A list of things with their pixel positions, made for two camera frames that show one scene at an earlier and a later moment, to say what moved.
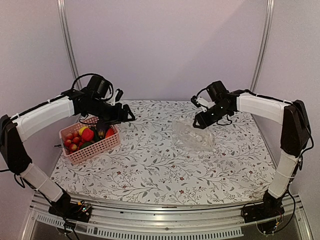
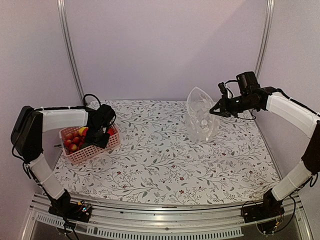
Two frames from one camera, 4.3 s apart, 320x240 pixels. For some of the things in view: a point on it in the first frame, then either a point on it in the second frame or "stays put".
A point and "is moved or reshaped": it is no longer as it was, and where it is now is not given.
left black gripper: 117,118 → 103,144
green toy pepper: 87,144 stays put
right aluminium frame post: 269,14 stays put
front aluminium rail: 184,222 stays put
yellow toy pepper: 81,130 stays put
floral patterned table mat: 164,159 stays put
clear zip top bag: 185,135 → 203,126
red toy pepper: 87,134 is moved or reshaped
